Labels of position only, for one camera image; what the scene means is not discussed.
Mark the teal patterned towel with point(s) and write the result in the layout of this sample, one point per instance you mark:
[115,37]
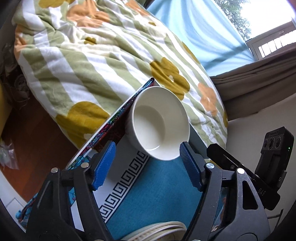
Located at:
[140,190]

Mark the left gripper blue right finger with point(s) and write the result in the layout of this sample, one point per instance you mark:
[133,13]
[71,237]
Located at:
[194,165]

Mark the light blue window sheet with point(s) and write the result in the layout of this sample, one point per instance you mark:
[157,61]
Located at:
[206,31]

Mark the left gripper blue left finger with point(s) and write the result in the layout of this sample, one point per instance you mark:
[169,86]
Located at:
[101,164]

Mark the floral striped duvet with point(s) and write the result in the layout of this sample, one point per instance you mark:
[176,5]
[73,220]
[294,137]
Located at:
[83,59]

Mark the plain white bowl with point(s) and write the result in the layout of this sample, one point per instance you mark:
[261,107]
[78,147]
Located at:
[157,123]

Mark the brown curtain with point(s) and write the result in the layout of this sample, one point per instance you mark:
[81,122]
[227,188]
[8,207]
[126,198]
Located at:
[253,87]

